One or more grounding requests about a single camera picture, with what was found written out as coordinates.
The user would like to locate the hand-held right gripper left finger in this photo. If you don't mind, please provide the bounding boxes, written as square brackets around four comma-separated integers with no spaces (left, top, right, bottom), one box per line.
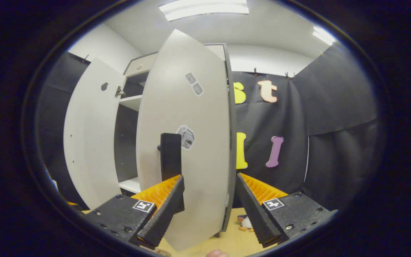
[88,175,185,250]

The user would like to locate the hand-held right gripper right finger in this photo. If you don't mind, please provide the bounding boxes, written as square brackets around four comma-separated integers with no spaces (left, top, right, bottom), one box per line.
[236,173,337,248]

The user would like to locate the grey cabinet door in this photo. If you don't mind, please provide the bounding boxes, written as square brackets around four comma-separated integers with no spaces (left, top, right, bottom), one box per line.
[136,29,236,251]
[64,58,127,210]

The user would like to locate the penguin plush toy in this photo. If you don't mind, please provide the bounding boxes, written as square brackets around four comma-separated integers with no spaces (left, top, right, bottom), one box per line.
[237,214,254,232]

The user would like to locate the black backdrop cloth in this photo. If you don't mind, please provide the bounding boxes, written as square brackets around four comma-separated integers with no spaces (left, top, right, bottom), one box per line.
[36,43,381,211]

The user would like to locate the small ceiling light panel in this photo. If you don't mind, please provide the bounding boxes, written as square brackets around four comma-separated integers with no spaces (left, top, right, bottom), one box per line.
[313,26,336,46]

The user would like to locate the large ceiling light panel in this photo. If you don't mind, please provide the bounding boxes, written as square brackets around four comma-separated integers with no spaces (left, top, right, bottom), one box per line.
[158,0,249,22]

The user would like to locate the black right door handle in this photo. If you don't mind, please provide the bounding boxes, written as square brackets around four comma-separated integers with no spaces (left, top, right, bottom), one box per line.
[157,133,185,213]

